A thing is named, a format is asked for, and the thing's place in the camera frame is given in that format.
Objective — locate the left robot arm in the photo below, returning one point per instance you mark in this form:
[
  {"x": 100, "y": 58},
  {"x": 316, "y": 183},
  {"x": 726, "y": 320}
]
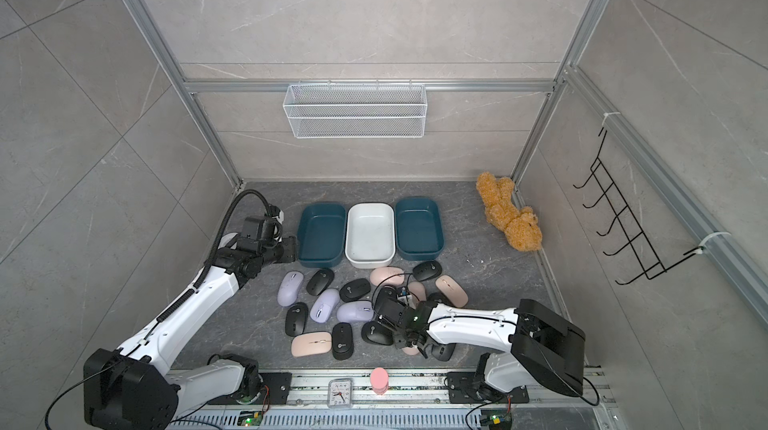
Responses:
[{"x": 133, "y": 386}]

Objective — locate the black wire hook rack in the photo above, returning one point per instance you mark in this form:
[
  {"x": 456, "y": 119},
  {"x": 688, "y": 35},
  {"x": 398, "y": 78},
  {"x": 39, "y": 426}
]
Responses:
[{"x": 626, "y": 223}]

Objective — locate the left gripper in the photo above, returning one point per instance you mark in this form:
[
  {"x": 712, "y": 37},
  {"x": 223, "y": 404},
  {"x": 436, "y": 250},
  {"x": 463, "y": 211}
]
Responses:
[{"x": 290, "y": 245}]

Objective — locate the left teal storage box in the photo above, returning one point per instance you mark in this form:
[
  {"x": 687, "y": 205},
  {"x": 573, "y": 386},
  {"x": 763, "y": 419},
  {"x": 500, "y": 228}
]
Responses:
[{"x": 321, "y": 235}]

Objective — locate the purple round alarm clock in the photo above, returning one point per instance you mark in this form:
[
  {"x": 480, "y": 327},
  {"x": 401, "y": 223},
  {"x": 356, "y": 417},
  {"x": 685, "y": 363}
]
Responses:
[{"x": 227, "y": 239}]

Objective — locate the left green circuit board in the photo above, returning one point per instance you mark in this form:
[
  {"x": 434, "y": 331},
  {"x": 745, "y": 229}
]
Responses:
[{"x": 250, "y": 419}]

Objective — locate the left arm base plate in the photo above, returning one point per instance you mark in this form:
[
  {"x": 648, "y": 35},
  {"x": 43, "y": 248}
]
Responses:
[{"x": 275, "y": 388}]

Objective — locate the pink cylinder cup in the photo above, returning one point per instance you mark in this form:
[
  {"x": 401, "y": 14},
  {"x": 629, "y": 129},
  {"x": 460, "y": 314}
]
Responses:
[{"x": 379, "y": 380}]

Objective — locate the purple mouse lower centre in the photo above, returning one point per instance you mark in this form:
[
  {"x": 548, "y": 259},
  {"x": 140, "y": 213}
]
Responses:
[{"x": 356, "y": 311}]

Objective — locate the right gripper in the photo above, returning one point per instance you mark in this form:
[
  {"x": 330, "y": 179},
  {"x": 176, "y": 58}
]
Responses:
[{"x": 399, "y": 341}]

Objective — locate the white wire mesh basket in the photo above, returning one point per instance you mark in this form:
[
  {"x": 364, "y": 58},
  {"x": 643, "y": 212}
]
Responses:
[{"x": 317, "y": 111}]

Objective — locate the purple mouse middle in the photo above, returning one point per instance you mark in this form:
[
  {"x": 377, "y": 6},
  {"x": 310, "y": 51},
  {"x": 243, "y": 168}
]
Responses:
[{"x": 324, "y": 305}]

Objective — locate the brown teddy bear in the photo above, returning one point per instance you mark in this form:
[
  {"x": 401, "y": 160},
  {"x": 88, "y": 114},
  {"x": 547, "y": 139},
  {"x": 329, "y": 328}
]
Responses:
[{"x": 519, "y": 225}]

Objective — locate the teal storage box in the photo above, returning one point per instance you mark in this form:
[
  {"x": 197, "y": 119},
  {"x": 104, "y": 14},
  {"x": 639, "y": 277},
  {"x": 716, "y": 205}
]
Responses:
[
  {"x": 418, "y": 229},
  {"x": 321, "y": 235}
]

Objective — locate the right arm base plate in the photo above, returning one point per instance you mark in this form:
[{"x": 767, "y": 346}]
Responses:
[{"x": 462, "y": 387}]

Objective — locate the white square desk clock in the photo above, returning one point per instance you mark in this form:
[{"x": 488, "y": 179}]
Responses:
[{"x": 340, "y": 392}]

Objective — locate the purple mouse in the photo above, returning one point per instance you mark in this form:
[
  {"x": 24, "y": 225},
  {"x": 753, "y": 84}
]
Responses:
[
  {"x": 324, "y": 305},
  {"x": 356, "y": 311},
  {"x": 289, "y": 288}
]

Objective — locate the green circuit board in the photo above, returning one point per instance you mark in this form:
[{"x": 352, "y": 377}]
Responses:
[
  {"x": 496, "y": 421},
  {"x": 250, "y": 419}
]

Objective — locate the right green circuit board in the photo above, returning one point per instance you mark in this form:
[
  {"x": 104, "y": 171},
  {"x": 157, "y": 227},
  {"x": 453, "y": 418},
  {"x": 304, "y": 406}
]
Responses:
[{"x": 496, "y": 421}]

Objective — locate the right teal storage box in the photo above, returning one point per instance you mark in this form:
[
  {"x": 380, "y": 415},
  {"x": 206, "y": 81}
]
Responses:
[{"x": 418, "y": 229}]

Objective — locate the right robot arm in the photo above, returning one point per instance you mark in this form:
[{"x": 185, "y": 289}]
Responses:
[{"x": 529, "y": 344}]

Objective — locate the purple mouse far left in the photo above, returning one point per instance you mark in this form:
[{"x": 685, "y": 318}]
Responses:
[{"x": 289, "y": 288}]

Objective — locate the white storage box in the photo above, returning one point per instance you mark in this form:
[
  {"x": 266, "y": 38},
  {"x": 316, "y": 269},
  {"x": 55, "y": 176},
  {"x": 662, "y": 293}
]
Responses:
[{"x": 370, "y": 235}]

